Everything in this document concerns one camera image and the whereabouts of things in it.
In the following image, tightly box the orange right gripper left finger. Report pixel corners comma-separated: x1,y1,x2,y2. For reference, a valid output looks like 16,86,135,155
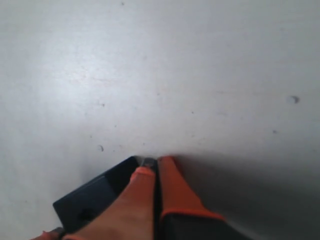
29,166,156,240

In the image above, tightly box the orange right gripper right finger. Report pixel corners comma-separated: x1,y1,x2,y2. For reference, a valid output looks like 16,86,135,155
158,156,240,240

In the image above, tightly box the black rectangular adapter box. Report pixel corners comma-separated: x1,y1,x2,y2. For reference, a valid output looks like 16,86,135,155
53,156,158,234

